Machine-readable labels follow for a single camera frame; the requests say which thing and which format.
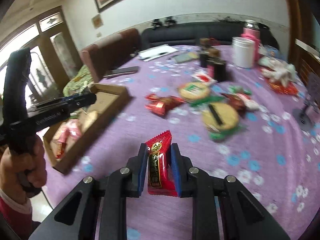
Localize red sleeve forearm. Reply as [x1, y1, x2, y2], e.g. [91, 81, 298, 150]
[1, 190, 33, 239]

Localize green notebook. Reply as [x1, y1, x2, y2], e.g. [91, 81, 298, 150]
[172, 52, 199, 64]

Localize white gloves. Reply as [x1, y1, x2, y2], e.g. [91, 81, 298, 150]
[258, 56, 297, 87]

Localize black cup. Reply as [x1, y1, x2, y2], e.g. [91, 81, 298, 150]
[199, 50, 209, 68]

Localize round cracker pack green label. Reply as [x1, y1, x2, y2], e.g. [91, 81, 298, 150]
[178, 82, 210, 102]

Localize white paper sheets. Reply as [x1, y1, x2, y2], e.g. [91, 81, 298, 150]
[138, 44, 178, 62]

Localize pink thermos bottle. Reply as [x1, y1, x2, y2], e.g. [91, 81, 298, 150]
[241, 20, 260, 62]

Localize dark red small snack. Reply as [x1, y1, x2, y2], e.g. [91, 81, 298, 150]
[221, 93, 259, 117]

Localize round cracker pack black label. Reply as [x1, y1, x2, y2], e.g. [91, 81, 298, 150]
[201, 102, 240, 133]

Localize green floral cloth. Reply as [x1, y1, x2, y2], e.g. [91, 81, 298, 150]
[63, 65, 94, 96]

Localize dark red foil snack bag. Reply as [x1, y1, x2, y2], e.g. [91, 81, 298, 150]
[145, 93, 185, 117]

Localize maroon armchair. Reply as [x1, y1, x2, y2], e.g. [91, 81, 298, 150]
[80, 28, 141, 83]

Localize red white sachet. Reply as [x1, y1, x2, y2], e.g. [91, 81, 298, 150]
[191, 70, 217, 87]

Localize small wall plaque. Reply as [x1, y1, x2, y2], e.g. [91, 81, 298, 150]
[91, 14, 104, 29]

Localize red cake snack pack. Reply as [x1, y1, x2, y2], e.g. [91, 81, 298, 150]
[146, 130, 177, 197]

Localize wooden glass door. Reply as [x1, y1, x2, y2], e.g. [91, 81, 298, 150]
[1, 7, 82, 106]

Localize black sofa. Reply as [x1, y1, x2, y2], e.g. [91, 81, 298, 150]
[140, 21, 279, 52]

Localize white plastic jar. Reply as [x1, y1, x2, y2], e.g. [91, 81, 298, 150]
[232, 37, 255, 69]

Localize person's left hand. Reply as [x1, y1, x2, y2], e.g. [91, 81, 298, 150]
[1, 135, 47, 205]

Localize red black canister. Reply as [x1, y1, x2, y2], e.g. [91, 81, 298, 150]
[207, 57, 227, 82]

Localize purple floral tablecloth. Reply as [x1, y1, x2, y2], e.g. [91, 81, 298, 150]
[44, 56, 319, 239]

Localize cardboard tray box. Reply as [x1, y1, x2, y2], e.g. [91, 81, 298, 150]
[43, 83, 131, 174]

